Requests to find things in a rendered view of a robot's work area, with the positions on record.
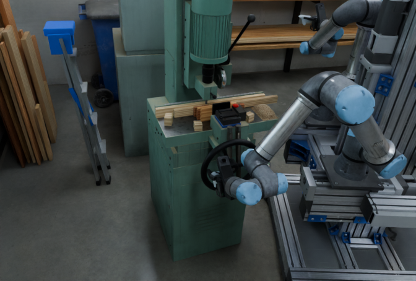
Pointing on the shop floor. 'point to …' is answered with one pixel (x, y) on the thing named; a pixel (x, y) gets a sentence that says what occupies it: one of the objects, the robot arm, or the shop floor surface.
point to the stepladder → (78, 93)
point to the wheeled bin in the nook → (103, 47)
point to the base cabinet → (190, 205)
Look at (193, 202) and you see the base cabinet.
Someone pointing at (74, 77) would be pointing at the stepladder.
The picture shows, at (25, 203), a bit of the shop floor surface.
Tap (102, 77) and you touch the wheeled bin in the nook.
